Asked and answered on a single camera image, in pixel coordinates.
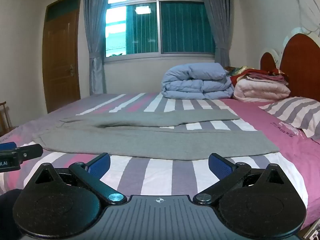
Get striped pillow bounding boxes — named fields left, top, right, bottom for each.
left=259, top=97, right=320, bottom=140

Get folded light blue duvet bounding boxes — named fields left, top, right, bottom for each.
left=161, top=63, right=235, bottom=100

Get wooden chair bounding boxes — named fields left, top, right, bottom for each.
left=0, top=101, right=13, bottom=137

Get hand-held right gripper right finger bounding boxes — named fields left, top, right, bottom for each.
left=193, top=153, right=292, bottom=205

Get folded pale pink quilt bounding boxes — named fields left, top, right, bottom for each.
left=233, top=79, right=292, bottom=103

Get stack of folded colourful blankets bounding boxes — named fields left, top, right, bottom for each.
left=224, top=66, right=289, bottom=85

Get window with white frame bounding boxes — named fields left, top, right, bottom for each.
left=104, top=0, right=217, bottom=63

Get grey-blue curtain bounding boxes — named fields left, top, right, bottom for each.
left=83, top=0, right=112, bottom=95
left=199, top=0, right=234, bottom=68

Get grey pants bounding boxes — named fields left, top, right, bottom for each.
left=32, top=109, right=280, bottom=161

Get white hanging cords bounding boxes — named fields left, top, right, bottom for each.
left=292, top=0, right=320, bottom=38

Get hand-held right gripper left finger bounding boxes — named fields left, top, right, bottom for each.
left=34, top=153, right=127, bottom=204

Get brown wooden door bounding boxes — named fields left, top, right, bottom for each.
left=42, top=0, right=83, bottom=114

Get brown wooden headboard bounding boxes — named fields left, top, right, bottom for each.
left=260, top=33, right=320, bottom=102

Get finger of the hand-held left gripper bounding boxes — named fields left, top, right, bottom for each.
left=0, top=142, right=17, bottom=152
left=14, top=144, right=44, bottom=165

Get bed with striped sheet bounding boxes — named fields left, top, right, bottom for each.
left=0, top=92, right=320, bottom=230

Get dark cloth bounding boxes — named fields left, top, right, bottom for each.
left=0, top=189, right=23, bottom=240

